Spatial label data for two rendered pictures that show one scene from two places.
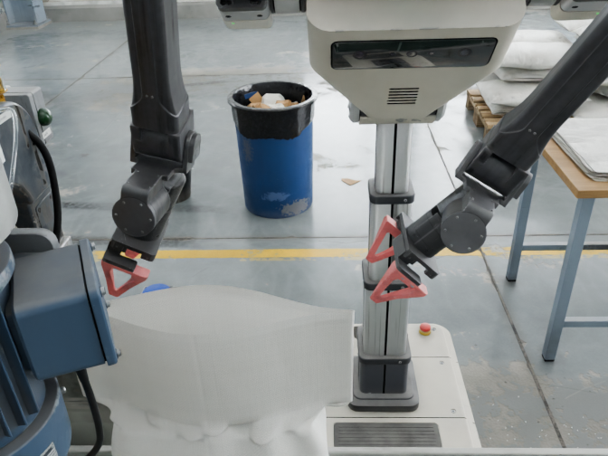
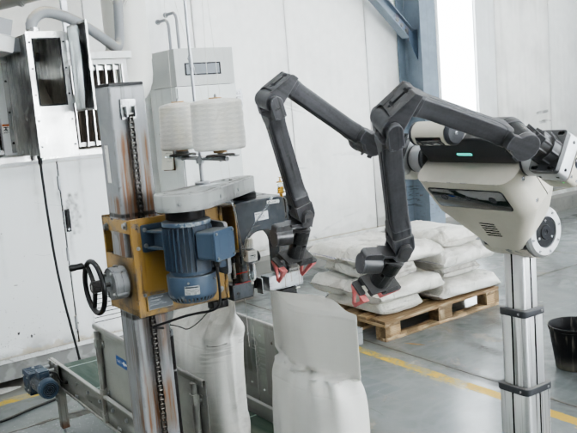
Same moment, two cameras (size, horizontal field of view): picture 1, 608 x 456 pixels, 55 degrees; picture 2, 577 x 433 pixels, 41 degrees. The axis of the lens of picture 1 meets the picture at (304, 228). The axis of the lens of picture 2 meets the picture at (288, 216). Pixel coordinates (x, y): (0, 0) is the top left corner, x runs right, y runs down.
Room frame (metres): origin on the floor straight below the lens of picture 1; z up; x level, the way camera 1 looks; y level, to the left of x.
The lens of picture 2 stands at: (-0.75, -1.72, 1.65)
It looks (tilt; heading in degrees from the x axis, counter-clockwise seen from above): 8 degrees down; 53
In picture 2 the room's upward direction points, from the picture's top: 5 degrees counter-clockwise
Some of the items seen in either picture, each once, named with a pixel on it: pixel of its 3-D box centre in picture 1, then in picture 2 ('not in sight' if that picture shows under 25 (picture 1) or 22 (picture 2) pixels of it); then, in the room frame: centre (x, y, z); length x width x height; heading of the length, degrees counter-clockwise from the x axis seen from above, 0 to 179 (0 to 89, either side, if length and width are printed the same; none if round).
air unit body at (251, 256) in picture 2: not in sight; (251, 260); (0.68, 0.40, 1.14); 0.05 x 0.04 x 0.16; 177
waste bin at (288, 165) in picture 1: (276, 150); not in sight; (3.02, 0.14, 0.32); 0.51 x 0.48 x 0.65; 177
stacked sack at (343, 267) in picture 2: not in sight; (369, 265); (3.05, 2.38, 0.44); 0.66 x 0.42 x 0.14; 81
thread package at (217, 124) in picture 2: not in sight; (217, 125); (0.55, 0.33, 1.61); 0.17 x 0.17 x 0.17
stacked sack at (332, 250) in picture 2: not in sight; (355, 246); (3.09, 2.58, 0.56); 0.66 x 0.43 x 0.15; 174
